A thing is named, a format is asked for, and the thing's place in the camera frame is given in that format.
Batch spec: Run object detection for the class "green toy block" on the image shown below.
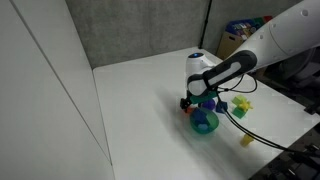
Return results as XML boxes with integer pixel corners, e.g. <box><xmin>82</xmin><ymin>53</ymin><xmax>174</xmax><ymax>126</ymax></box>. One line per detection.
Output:
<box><xmin>232</xmin><ymin>107</ymin><xmax>247</xmax><ymax>120</ymax></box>

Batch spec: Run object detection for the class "purple ball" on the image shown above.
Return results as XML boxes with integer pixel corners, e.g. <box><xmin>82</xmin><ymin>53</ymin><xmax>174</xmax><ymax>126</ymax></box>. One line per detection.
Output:
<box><xmin>200</xmin><ymin>98</ymin><xmax>217</xmax><ymax>111</ymax></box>

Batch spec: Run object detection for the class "green bowl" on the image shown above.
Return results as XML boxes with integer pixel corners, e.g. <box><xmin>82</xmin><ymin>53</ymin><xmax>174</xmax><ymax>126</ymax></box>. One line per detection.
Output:
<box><xmin>189</xmin><ymin>107</ymin><xmax>220</xmax><ymax>135</ymax></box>

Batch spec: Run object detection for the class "blue toy package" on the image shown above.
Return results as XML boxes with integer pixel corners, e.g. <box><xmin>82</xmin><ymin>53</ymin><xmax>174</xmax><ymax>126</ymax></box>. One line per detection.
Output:
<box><xmin>226</xmin><ymin>15</ymin><xmax>274</xmax><ymax>38</ymax></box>

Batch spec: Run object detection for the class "dark grey equipment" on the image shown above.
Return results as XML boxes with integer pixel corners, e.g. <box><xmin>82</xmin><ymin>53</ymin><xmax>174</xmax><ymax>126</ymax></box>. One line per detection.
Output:
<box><xmin>263</xmin><ymin>46</ymin><xmax>320</xmax><ymax>101</ymax></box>

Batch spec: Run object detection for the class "cardboard box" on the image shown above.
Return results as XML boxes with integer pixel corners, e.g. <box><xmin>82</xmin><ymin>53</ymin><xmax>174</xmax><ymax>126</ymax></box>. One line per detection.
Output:
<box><xmin>215</xmin><ymin>16</ymin><xmax>274</xmax><ymax>61</ymax></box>

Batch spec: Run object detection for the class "black clamp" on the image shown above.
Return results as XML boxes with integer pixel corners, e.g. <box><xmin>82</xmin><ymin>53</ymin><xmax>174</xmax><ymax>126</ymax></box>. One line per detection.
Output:
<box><xmin>303</xmin><ymin>102</ymin><xmax>320</xmax><ymax>116</ymax></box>

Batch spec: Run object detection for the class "light blue toy piece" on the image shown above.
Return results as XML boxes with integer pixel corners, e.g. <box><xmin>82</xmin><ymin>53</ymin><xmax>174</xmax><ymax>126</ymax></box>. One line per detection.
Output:
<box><xmin>197</xmin><ymin>123</ymin><xmax>210</xmax><ymax>132</ymax></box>

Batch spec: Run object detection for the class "blue toy cube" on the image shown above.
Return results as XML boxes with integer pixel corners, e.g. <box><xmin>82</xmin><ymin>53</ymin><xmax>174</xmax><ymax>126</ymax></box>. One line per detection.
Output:
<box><xmin>215</xmin><ymin>99</ymin><xmax>229</xmax><ymax>114</ymax></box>
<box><xmin>191</xmin><ymin>108</ymin><xmax>208</xmax><ymax>125</ymax></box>

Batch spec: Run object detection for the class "yellow gear toy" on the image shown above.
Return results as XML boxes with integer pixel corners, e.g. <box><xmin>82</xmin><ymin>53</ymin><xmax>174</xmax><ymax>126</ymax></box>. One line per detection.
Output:
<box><xmin>237</xmin><ymin>100</ymin><xmax>254</xmax><ymax>113</ymax></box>

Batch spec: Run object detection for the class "black case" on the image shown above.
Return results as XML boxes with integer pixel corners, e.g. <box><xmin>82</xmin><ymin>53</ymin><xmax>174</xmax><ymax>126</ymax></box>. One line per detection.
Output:
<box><xmin>248</xmin><ymin>124</ymin><xmax>320</xmax><ymax>180</ymax></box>

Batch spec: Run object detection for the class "black tripod pole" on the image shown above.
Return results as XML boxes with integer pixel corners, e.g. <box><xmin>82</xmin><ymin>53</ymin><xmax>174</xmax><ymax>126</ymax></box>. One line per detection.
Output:
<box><xmin>198</xmin><ymin>0</ymin><xmax>213</xmax><ymax>50</ymax></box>

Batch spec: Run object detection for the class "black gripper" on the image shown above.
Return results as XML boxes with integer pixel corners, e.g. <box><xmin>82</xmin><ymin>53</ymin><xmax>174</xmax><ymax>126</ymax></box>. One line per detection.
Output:
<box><xmin>179</xmin><ymin>94</ymin><xmax>195</xmax><ymax>113</ymax></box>

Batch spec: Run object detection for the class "lime green cube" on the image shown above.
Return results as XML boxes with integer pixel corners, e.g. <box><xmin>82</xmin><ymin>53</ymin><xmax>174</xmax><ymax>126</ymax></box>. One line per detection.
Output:
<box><xmin>232</xmin><ymin>95</ymin><xmax>248</xmax><ymax>106</ymax></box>

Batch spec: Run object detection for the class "black cable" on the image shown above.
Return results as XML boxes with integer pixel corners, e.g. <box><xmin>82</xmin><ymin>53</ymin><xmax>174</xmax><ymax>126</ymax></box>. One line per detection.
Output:
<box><xmin>213</xmin><ymin>73</ymin><xmax>320</xmax><ymax>158</ymax></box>

